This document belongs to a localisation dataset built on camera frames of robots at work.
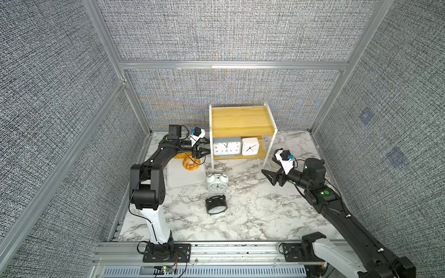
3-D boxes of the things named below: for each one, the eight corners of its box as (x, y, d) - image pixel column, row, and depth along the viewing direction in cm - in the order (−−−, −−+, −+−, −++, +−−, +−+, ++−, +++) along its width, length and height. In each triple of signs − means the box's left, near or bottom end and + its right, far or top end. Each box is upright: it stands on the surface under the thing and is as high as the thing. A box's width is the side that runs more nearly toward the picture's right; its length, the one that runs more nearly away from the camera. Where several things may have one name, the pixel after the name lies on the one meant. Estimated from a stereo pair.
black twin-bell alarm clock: (207, 216, 86) (205, 207, 77) (206, 207, 88) (204, 198, 79) (226, 212, 87) (227, 203, 78) (225, 203, 90) (225, 194, 81)
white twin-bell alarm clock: (208, 193, 93) (206, 182, 83) (208, 185, 96) (206, 173, 86) (227, 193, 93) (228, 182, 83) (227, 185, 96) (228, 173, 86)
